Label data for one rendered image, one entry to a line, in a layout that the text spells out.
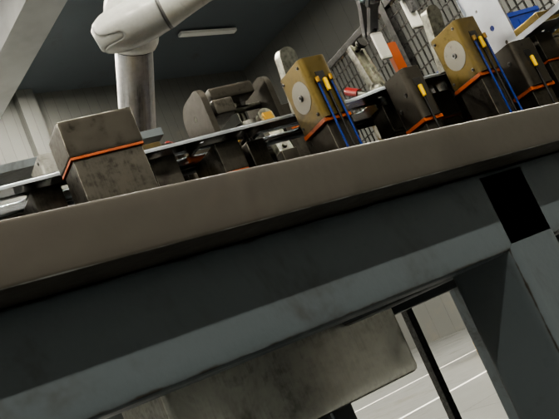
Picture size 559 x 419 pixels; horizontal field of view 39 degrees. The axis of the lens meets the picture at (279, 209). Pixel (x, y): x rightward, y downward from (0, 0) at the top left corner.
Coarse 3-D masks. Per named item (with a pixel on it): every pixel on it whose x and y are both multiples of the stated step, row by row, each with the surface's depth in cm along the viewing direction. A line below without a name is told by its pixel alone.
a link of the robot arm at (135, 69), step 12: (144, 48) 205; (120, 60) 208; (132, 60) 207; (144, 60) 208; (120, 72) 210; (132, 72) 208; (144, 72) 210; (120, 84) 211; (132, 84) 210; (144, 84) 211; (120, 96) 213; (132, 96) 212; (144, 96) 213; (120, 108) 215; (132, 108) 213; (144, 108) 214; (144, 120) 216
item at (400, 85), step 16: (400, 80) 151; (416, 80) 151; (400, 96) 152; (416, 96) 150; (432, 96) 151; (400, 112) 153; (416, 112) 150; (432, 112) 149; (416, 128) 151; (432, 128) 149
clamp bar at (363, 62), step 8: (360, 40) 193; (352, 48) 195; (360, 48) 195; (352, 56) 195; (360, 56) 196; (368, 56) 195; (360, 64) 193; (368, 64) 195; (360, 72) 194; (368, 72) 192; (376, 72) 193; (368, 80) 192; (376, 80) 193
